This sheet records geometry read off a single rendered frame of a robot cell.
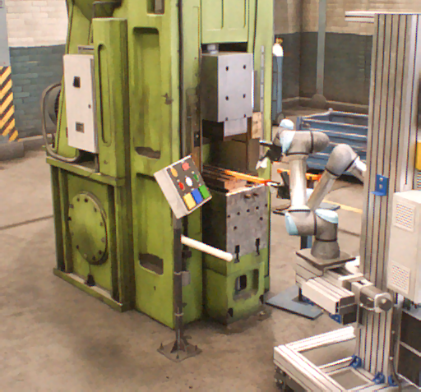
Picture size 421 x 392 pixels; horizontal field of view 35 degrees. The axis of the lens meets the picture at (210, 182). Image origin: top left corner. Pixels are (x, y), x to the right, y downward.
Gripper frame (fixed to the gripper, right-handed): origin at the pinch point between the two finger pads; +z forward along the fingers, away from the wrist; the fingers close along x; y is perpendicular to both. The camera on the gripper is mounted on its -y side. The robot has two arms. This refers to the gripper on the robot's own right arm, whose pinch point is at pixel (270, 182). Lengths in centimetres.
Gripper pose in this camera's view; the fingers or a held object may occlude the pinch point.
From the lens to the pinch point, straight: 414.5
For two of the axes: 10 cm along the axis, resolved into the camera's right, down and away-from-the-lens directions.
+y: 0.2, 9.7, 2.6
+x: 7.4, -1.8, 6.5
